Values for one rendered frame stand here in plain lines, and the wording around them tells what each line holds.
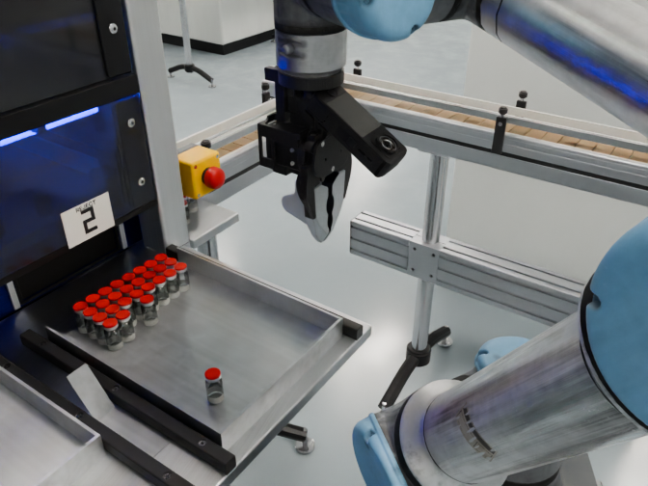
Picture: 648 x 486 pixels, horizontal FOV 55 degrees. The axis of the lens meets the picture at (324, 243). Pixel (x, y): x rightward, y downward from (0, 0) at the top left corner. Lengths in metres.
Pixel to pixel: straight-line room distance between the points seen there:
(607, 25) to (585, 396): 0.27
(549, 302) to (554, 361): 1.29
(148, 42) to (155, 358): 0.47
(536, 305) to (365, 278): 1.01
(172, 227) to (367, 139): 0.56
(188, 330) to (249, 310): 0.10
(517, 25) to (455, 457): 0.37
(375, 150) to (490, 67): 1.55
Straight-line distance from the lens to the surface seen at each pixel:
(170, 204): 1.11
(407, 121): 1.63
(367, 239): 1.87
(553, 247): 2.33
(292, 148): 0.70
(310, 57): 0.65
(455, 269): 1.77
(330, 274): 2.59
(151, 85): 1.03
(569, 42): 0.53
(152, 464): 0.77
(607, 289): 0.33
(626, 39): 0.52
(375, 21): 0.53
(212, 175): 1.12
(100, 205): 1.01
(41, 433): 0.87
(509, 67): 2.15
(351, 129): 0.65
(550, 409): 0.44
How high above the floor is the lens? 1.49
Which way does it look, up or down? 32 degrees down
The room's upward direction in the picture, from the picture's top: straight up
